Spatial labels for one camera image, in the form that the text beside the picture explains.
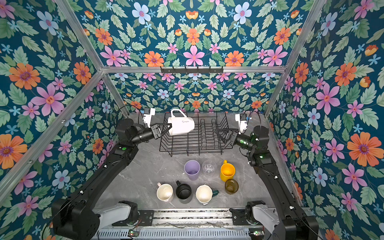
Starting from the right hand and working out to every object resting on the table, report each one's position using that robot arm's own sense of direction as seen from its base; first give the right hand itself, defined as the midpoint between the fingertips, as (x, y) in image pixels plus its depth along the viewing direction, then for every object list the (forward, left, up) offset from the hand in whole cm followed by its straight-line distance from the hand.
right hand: (220, 130), depth 68 cm
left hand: (+1, +22, +5) cm, 22 cm away
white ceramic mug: (+1, +18, +4) cm, 18 cm away
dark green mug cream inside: (-20, +7, -28) cm, 35 cm away
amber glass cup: (-15, -8, -32) cm, 36 cm away
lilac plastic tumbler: (-7, +14, -26) cm, 30 cm away
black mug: (-17, +19, -32) cm, 41 cm away
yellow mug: (-6, -6, -31) cm, 32 cm away
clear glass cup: (-4, +5, -31) cm, 32 cm away
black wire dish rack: (+14, +8, -26) cm, 31 cm away
